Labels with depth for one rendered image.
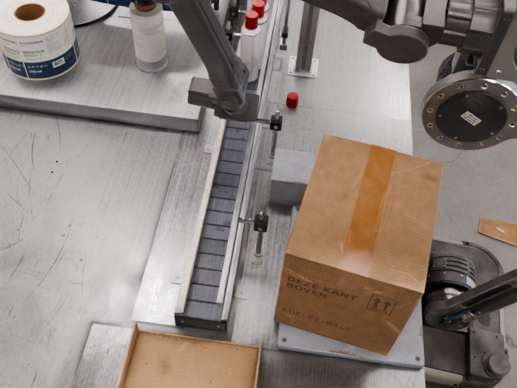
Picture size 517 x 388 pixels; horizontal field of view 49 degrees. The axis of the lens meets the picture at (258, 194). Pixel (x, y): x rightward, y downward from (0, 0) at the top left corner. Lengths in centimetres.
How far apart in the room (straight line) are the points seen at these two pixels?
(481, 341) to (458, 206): 81
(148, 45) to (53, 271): 64
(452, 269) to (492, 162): 105
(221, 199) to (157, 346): 37
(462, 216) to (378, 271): 163
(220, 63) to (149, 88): 52
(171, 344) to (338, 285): 38
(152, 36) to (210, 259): 64
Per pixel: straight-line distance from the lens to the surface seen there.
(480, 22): 90
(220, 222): 130
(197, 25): 103
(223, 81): 116
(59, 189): 148
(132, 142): 154
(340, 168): 111
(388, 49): 92
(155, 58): 163
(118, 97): 159
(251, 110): 137
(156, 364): 121
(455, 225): 256
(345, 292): 104
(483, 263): 219
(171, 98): 158
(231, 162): 141
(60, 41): 164
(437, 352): 197
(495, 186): 277
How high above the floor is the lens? 195
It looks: 52 degrees down
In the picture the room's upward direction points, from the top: 5 degrees clockwise
